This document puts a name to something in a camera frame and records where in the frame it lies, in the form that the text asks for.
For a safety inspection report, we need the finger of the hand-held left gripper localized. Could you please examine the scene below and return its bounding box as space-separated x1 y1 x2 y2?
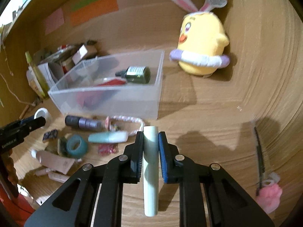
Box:
20 116 46 131

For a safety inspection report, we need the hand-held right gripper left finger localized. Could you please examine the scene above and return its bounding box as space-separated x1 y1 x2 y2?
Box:
24 131 145 227

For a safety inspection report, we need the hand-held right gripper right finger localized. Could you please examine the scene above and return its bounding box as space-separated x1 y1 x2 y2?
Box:
158 131 275 227

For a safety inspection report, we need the pale green tube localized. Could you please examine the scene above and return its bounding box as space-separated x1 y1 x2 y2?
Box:
143 126 159 217

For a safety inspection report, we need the small dark square packet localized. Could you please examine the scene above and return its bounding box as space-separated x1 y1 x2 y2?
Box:
43 129 59 143

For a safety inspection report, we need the pink white braided cord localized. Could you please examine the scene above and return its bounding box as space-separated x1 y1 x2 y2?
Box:
105 115 145 132

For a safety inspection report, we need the pink translucent keychain charm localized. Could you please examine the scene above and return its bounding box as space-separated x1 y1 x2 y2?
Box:
98 144 119 156

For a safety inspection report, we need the teal washi tape roll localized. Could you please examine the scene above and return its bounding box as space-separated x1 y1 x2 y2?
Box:
65 134 89 158

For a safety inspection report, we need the clear plastic storage box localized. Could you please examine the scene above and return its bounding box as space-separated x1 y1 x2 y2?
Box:
48 50 165 120

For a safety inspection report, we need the person's left hand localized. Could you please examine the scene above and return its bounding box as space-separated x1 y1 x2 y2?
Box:
5 156 17 185

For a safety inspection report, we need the white tape roll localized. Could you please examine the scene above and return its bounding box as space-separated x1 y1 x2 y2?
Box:
34 108 52 128

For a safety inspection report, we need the teal squeeze tube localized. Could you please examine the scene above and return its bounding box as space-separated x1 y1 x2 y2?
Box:
88 131 129 144

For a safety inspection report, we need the beige squeeze tube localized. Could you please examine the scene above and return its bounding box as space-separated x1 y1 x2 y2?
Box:
31 149 76 173

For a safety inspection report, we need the dark purple cosmetic tube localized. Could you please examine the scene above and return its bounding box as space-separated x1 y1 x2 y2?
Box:
65 115 103 131

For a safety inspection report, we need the yellow green spray bottle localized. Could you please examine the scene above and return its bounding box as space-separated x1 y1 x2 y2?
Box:
25 51 49 99

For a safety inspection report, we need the small beige tube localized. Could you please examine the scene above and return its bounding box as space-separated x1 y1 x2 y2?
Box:
35 167 70 183

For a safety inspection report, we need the red cloth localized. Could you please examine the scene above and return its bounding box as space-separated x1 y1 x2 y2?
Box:
0 184 39 217

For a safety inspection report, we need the dark green dropper bottle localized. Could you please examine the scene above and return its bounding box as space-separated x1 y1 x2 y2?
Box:
115 66 151 84

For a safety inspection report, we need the round red compact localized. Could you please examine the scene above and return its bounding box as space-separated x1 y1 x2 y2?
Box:
93 77 127 87

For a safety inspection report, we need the small cardboard box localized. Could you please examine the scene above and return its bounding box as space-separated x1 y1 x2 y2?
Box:
72 44 98 65

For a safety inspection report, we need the black comb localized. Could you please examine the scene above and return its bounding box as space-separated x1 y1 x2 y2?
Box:
254 127 266 190

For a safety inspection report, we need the pink sticky note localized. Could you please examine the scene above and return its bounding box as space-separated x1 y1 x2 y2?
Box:
43 7 65 35

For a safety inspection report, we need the yellow chick plush toy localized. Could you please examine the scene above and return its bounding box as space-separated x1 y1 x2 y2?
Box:
169 0 230 76

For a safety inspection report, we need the pink fluffy hair clip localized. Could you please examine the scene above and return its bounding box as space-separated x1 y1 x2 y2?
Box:
255 172 283 214

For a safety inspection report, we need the orange sticky note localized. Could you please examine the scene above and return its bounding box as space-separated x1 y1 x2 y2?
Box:
70 0 119 27

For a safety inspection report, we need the green sticky note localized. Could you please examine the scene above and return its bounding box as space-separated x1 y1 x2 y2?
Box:
70 0 104 12

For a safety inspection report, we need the thin white cable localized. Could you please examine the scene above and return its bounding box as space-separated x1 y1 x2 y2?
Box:
0 72 32 107

